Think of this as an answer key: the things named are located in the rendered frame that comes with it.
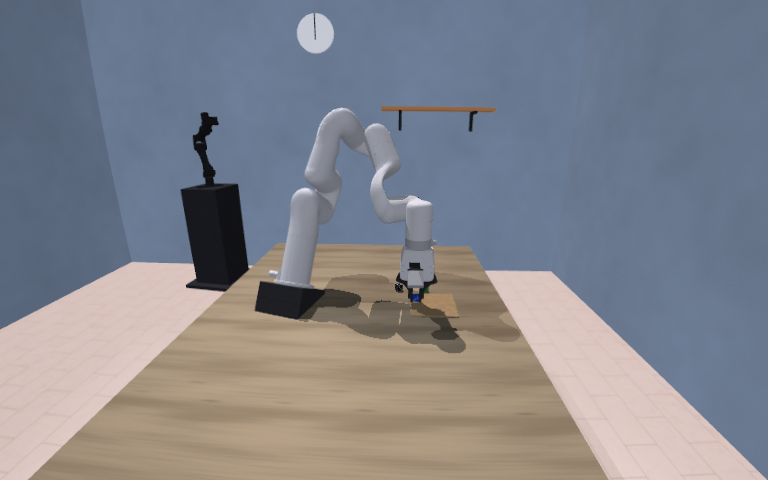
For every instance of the tan sandy mat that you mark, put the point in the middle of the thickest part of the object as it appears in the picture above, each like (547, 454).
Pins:
(435, 305)

